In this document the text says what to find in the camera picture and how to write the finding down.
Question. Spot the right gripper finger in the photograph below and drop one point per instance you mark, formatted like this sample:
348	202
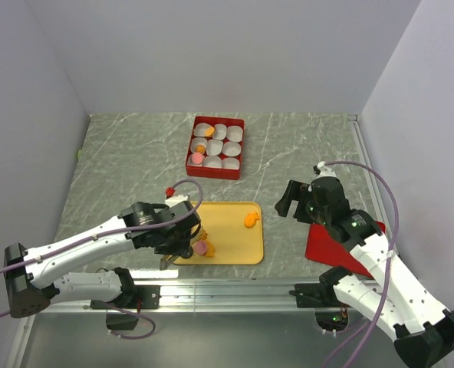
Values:
292	193
303	212

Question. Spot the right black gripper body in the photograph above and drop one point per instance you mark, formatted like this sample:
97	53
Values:
319	214

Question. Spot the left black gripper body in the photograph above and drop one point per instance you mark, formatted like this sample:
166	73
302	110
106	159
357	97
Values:
176	244

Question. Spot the metal tongs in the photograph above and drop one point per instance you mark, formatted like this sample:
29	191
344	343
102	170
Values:
166	261

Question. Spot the pink round cookie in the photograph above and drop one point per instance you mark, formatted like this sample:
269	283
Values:
200	247
196	159

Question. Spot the flower cookie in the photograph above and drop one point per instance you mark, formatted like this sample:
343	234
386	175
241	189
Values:
204	234

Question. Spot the red box lid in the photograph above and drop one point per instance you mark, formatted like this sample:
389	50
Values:
326	245

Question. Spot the orange fish cookie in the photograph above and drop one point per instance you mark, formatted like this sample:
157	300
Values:
210	250
251	219

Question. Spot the round tan cookie top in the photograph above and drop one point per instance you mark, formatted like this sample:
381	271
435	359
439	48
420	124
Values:
209	132

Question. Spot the black round cookie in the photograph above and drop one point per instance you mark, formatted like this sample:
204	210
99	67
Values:
187	254

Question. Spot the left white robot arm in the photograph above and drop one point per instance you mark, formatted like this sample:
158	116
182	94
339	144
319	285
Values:
36	278

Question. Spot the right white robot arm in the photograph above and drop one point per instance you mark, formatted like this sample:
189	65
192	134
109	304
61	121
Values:
420	326

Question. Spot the yellow tray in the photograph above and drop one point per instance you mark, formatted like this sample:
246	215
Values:
234	243

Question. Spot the white paper cup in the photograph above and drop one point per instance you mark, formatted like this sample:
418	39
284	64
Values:
231	149
234	133
214	147
189	164
230	163
196	141
200	129
213	162
220	132

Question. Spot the red cookie box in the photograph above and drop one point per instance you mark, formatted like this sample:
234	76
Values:
216	173

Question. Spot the aluminium rail front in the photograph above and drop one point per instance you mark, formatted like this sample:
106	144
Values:
175	295

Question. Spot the aluminium rail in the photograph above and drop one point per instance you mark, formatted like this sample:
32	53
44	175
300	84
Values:
372	181
175	295

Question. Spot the aluminium rail right side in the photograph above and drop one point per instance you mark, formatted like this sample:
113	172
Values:
372	181

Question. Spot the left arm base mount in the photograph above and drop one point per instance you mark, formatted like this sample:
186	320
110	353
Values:
125	318

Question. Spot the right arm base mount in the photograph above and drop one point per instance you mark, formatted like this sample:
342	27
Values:
331	316

